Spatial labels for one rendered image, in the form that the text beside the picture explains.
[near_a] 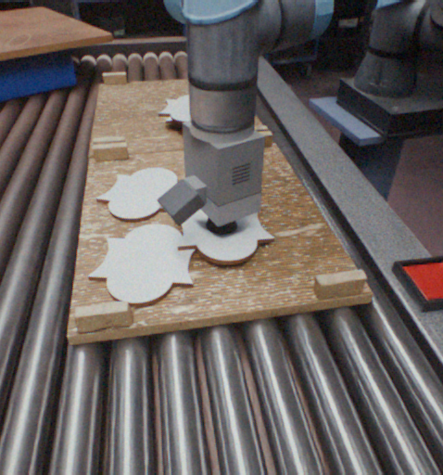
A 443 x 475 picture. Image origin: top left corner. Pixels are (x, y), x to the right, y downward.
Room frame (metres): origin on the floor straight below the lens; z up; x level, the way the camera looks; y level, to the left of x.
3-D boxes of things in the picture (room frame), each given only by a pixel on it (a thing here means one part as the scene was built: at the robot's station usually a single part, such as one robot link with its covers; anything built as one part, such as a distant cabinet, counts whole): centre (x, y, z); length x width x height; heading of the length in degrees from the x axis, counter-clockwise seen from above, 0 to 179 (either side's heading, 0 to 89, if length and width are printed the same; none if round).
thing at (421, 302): (0.38, -0.27, 0.92); 0.08 x 0.08 x 0.02; 9
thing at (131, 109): (0.93, 0.10, 0.93); 0.41 x 0.35 x 0.02; 10
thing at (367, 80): (1.08, -0.42, 0.99); 0.15 x 0.15 x 0.10
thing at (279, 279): (0.52, 0.03, 0.93); 0.41 x 0.35 x 0.02; 10
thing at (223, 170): (0.45, 0.02, 1.04); 0.12 x 0.09 x 0.16; 121
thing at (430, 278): (0.38, -0.27, 0.92); 0.06 x 0.06 x 0.01; 9
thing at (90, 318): (0.30, 0.12, 0.95); 0.06 x 0.02 x 0.03; 100
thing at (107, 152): (0.68, 0.19, 0.95); 0.06 x 0.02 x 0.03; 100
